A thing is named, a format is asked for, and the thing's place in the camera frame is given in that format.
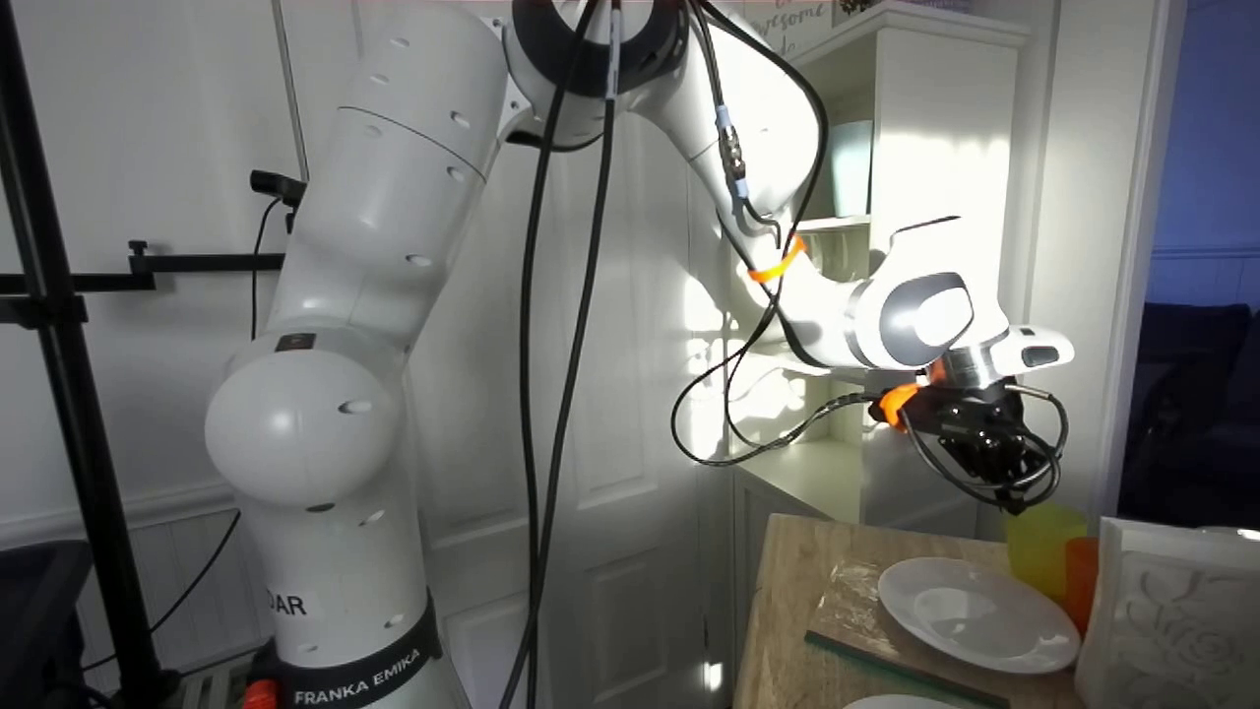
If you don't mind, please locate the white round plate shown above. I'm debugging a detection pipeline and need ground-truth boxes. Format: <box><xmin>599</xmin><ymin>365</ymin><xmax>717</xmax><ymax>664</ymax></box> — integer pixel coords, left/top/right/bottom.
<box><xmin>873</xmin><ymin>557</ymin><xmax>1083</xmax><ymax>679</ymax></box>

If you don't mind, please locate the thick black hanging cable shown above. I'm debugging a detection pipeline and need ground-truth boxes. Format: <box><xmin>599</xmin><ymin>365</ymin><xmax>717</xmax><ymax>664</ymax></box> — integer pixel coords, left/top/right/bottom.
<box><xmin>496</xmin><ymin>0</ymin><xmax>621</xmax><ymax>709</ymax></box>

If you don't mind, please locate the orange cable clip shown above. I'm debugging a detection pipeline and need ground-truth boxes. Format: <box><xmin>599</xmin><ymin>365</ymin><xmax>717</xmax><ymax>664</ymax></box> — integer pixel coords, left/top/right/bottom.
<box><xmin>873</xmin><ymin>375</ymin><xmax>953</xmax><ymax>435</ymax></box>

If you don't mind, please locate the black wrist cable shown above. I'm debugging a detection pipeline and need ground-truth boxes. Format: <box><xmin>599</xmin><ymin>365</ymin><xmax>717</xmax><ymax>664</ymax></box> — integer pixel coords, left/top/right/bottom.
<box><xmin>667</xmin><ymin>0</ymin><xmax>1077</xmax><ymax>519</ymax></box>

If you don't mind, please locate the black tripod stand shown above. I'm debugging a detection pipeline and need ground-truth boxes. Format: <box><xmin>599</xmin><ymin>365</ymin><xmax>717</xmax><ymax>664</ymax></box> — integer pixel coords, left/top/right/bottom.
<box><xmin>0</xmin><ymin>0</ymin><xmax>292</xmax><ymax>709</ymax></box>

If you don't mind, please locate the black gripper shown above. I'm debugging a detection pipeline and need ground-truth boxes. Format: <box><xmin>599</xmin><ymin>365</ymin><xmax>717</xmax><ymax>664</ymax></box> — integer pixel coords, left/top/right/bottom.
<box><xmin>903</xmin><ymin>388</ymin><xmax>1062</xmax><ymax>518</ymax></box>

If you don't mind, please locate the orange arm strap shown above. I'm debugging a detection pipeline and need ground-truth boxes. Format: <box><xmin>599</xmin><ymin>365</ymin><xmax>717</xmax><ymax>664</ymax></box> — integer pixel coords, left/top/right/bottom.
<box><xmin>745</xmin><ymin>234</ymin><xmax>813</xmax><ymax>287</ymax></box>

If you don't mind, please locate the white open shelf cabinet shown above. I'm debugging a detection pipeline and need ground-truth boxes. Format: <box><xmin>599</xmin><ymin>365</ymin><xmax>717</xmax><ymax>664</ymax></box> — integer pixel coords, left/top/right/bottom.
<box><xmin>712</xmin><ymin>0</ymin><xmax>1057</xmax><ymax>709</ymax></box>

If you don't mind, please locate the small black mounted camera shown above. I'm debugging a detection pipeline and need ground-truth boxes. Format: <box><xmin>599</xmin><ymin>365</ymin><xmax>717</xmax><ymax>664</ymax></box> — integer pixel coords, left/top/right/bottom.
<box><xmin>243</xmin><ymin>165</ymin><xmax>315</xmax><ymax>213</ymax></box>

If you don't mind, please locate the dark blue sofa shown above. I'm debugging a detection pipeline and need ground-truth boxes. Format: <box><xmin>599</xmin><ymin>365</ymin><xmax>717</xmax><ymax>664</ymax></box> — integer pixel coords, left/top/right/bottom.
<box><xmin>1117</xmin><ymin>301</ymin><xmax>1260</xmax><ymax>531</ymax></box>

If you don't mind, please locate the yellow plastic cup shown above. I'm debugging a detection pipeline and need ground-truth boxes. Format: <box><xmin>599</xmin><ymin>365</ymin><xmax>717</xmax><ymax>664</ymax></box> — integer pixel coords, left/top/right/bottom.
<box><xmin>1004</xmin><ymin>503</ymin><xmax>1095</xmax><ymax>610</ymax></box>

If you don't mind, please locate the clear plastic container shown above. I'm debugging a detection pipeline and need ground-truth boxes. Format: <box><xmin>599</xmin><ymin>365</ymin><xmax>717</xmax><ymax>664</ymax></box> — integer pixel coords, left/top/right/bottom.
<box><xmin>1073</xmin><ymin>518</ymin><xmax>1260</xmax><ymax>709</ymax></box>

